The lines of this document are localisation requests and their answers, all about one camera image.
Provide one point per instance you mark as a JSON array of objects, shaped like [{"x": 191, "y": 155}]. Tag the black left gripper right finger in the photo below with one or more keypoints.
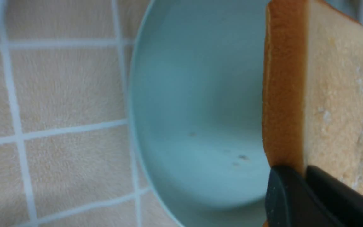
[{"x": 343, "y": 202}]

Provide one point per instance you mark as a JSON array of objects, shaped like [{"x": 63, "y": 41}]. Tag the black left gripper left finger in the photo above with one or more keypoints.
[{"x": 290, "y": 202}]

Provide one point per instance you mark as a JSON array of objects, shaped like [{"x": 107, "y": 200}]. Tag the toast slice bottom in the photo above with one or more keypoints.
[{"x": 312, "y": 99}]

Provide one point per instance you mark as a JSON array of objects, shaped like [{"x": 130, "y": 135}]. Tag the beige checkered tablecloth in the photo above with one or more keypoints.
[{"x": 65, "y": 159}]

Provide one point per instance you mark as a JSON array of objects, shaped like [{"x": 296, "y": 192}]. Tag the mint green plate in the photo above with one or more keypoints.
[{"x": 195, "y": 109}]

